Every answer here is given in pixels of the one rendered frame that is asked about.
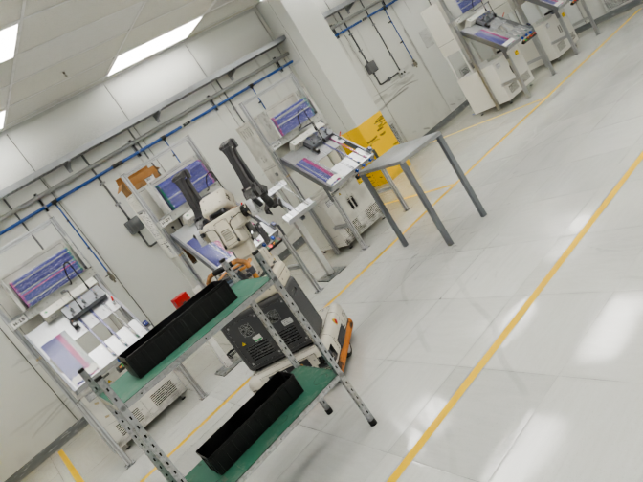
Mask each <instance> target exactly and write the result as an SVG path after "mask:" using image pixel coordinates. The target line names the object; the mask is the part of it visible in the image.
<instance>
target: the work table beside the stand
mask: <svg viewBox="0 0 643 482"><path fill-rule="evenodd" d="M434 139H437V141H438V143H439V145H440V146H441V148H442V150H443V152H444V153H445V155H446V157H447V159H448V160H449V162H450V164H451V166H452V167H453V169H454V171H455V173H456V175H457V177H458V179H459V180H460V182H461V183H462V185H463V186H464V188H465V190H466V192H467V193H468V195H469V197H470V199H471V200H472V202H473V204H474V205H475V207H476V209H477V211H478V213H479V215H480V217H485V216H486V215H487V213H486V211H485V209H484V208H483V206H482V204H481V202H480V201H479V200H478V198H477V195H476V194H475V192H474V190H473V188H472V187H471V185H470V183H469V181H468V180H467V178H466V176H465V174H464V173H463V171H462V169H461V167H460V166H459V164H458V162H457V160H456V159H455V156H454V154H453V153H452V151H451V149H450V147H449V146H448V145H447V143H446V141H445V139H444V138H443V136H442V134H441V132H440V131H437V132H434V133H431V134H429V135H426V136H423V137H420V138H417V139H414V140H412V141H409V142H404V143H401V144H398V145H395V146H394V147H392V148H391V149H390V150H388V151H387V152H386V153H384V154H383V155H382V156H380V157H379V158H377V159H376V160H375V161H373V162H372V163H371V164H369V165H368V166H366V167H365V168H364V169H362V170H361V171H360V172H358V174H359V175H360V177H361V178H362V180H363V182H364V183H365V185H366V187H367V189H368V190H369V192H370V194H371V195H372V197H373V199H374V200H375V202H376V203H377V205H378V207H379V208H380V210H381V211H382V212H383V214H384V215H385V217H386V219H387V220H388V222H389V224H390V226H391V227H392V229H393V230H394V232H395V234H396V235H397V237H398V239H399V240H400V242H401V243H402V245H403V247H406V246H407V245H408V244H409V243H408V242H407V240H406V238H405V237H404V235H403V233H402V232H401V231H400V230H399V228H398V226H397V225H396V223H395V221H394V220H393V218H392V217H391V215H390V213H389V212H388V209H387V208H386V206H385V204H384V203H383V201H382V200H381V198H380V196H379V195H378V193H377V191H376V190H375V188H374V187H373V185H372V183H371V182H370V180H369V179H368V178H367V176H366V174H367V173H370V172H374V171H378V170H381V169H385V168H389V167H392V166H396V165H400V166H401V168H402V169H403V171H404V173H405V175H406V176H407V178H408V180H409V181H410V184H411V185H412V187H413V189H414V190H415V192H416V194H417V195H418V197H419V199H420V200H421V202H422V204H423V205H424V207H425V209H426V210H427V212H428V214H429V215H430V216H431V218H432V220H433V222H434V223H435V225H436V227H437V228H438V230H439V232H440V234H441V235H442V237H443V239H444V240H445V242H446V244H447V245H448V246H451V245H452V244H454V241H453V240H452V238H451V236H450V235H449V234H448V232H447V231H446V229H445V227H444V225H443V224H442V222H441V220H440V219H439V217H438V215H437V214H436V212H435V210H434V209H433V207H432V205H431V203H430V201H429V200H428V198H427V196H426V194H425V193H424V191H423V189H422V188H421V186H420V185H419V184H418V182H417V180H416V179H415V177H414V175H413V174H412V172H411V170H410V168H409V166H408V164H407V163H406V160H408V159H409V158H410V157H412V156H413V155H414V154H416V153H417V152H418V151H420V150H421V149H422V148H423V147H425V146H426V145H427V144H429V143H430V142H432V141H433V140H434Z"/></svg>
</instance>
